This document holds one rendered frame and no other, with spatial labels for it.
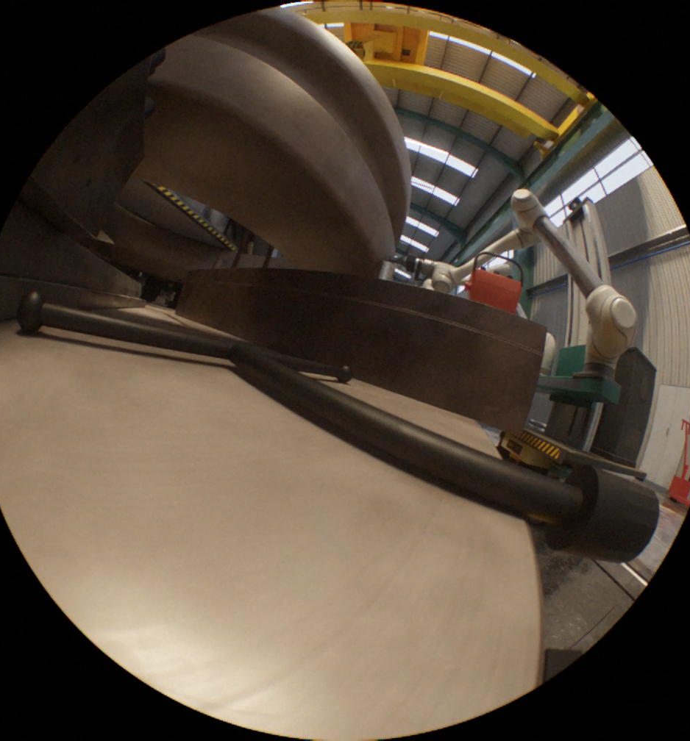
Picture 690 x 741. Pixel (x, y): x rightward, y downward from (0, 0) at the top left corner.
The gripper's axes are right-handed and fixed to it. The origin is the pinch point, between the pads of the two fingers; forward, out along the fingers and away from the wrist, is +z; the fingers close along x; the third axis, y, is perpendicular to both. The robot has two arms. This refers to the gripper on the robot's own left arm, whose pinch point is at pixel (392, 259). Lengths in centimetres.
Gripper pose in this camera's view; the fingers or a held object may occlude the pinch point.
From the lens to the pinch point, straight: 131.5
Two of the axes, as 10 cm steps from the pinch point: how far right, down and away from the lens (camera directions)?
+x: -2.5, -0.2, -9.7
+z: -9.2, -3.0, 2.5
